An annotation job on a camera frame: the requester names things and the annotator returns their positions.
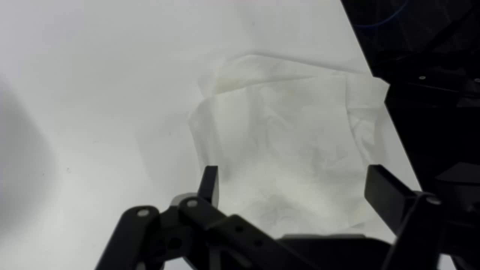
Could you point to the white paper napkin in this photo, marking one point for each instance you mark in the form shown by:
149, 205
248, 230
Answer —
291, 143

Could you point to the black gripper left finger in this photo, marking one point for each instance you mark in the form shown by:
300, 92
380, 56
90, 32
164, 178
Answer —
194, 230

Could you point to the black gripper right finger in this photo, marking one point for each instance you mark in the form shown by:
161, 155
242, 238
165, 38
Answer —
426, 226

